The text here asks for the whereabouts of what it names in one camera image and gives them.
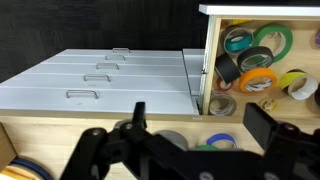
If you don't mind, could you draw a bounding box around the wooden drawer with white front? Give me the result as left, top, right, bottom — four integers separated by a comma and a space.
198, 3, 320, 118

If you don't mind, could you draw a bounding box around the purple tape roll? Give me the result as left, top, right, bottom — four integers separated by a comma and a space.
311, 28, 320, 49

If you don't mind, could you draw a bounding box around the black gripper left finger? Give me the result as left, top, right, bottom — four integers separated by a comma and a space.
59, 101, 188, 180

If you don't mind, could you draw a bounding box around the small yellow tape roll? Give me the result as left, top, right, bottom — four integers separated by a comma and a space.
259, 98, 278, 113

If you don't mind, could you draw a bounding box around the orange tape roll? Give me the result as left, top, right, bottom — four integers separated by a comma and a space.
238, 67, 278, 94

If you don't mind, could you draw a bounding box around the white drawer cabinet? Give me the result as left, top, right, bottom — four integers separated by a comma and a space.
0, 48, 206, 116

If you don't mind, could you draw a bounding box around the clear tape roll around teal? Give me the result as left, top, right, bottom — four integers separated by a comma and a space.
221, 24, 256, 56

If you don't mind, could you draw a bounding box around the large thin green tape ring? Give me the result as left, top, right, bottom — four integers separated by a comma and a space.
251, 22, 294, 64

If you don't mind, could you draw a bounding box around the white tape roll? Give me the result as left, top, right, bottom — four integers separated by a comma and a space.
287, 74, 319, 101

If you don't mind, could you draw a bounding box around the brown cardboard box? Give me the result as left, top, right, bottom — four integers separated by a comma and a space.
0, 122, 18, 172

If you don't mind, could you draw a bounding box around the green tape roll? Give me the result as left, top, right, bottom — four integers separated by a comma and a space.
193, 144, 218, 152

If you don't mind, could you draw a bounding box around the teal tape roll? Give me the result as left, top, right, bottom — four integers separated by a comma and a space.
224, 32, 254, 53

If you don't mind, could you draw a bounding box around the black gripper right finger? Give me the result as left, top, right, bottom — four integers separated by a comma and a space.
242, 102, 320, 180

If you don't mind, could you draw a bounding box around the thin black masking tape ring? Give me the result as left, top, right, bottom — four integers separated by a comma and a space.
236, 45, 275, 73

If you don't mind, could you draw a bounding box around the orange spool with blue rim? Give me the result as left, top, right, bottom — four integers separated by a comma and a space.
0, 157, 53, 180

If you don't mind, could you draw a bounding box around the grey duct tape roll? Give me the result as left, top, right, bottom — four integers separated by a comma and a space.
113, 119, 190, 152

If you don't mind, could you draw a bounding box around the clear printed packing tape roll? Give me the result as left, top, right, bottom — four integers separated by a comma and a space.
209, 91, 238, 117

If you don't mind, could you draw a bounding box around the blue tape roll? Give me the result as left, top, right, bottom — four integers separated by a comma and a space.
205, 133, 238, 149

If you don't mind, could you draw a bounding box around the yellow tape piece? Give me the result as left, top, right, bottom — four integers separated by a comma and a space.
232, 19, 253, 26

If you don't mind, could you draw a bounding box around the thick black tape roll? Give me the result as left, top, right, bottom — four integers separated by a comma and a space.
313, 83, 320, 108

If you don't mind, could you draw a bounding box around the yellow and black striped tape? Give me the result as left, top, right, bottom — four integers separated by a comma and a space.
279, 69, 309, 91

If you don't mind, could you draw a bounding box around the wide black tape roll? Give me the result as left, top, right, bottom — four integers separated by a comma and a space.
214, 52, 242, 85

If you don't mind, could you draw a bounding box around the silver cabinet drawer handle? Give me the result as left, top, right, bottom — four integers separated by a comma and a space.
65, 89, 100, 100
96, 62, 120, 71
83, 73, 111, 83
112, 47, 131, 54

